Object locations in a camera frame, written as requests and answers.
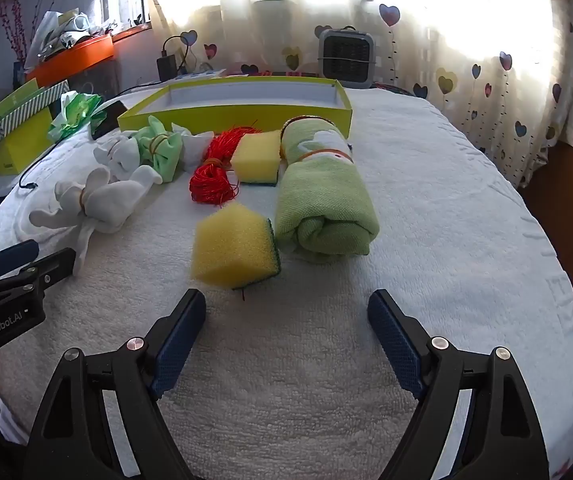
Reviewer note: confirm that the white blue power strip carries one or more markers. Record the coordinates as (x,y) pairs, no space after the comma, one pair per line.
(201,75)

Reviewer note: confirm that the green towel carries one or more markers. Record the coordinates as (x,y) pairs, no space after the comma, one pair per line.
(321,200)

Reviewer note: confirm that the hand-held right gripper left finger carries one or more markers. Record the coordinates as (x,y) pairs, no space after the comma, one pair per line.
(176,340)

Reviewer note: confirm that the pile of white plastic packets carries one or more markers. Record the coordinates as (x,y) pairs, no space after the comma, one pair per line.
(61,30)

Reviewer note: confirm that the pink flower branches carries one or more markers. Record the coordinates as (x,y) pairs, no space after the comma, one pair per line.
(14,25)

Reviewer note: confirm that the small grey fan heater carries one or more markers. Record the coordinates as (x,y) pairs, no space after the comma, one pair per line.
(346,55)

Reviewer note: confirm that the white terry blanket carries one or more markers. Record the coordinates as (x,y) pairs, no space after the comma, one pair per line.
(466,210)

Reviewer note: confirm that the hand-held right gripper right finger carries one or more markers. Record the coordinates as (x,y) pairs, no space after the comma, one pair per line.
(396,340)

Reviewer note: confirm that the black power adapter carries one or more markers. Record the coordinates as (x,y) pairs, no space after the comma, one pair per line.
(167,67)

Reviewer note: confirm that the yellow-green cardboard box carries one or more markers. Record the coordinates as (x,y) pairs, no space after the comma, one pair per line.
(266,115)

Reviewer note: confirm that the small white sock bundle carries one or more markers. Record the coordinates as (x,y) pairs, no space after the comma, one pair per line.
(121,157)

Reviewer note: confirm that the orange box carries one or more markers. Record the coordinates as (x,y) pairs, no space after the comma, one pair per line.
(76,57)

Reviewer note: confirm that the green tissue packet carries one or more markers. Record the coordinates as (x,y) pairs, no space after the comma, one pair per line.
(74,115)

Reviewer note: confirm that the green striped box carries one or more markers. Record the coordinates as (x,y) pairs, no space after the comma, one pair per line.
(16,145)

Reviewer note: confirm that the yellow sponge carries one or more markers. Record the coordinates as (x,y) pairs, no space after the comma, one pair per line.
(226,247)
(254,157)

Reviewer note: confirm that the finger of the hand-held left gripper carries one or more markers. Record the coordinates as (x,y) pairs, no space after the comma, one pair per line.
(51,267)
(16,255)

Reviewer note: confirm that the heart print curtain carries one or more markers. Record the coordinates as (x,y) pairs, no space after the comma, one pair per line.
(466,35)

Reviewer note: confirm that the black smartphone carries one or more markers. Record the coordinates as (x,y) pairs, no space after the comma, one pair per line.
(109,115)

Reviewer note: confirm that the large white sock bundle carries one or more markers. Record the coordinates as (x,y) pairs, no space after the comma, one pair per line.
(106,205)

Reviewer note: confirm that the green cloth bundle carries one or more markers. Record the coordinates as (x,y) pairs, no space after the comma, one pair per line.
(164,157)

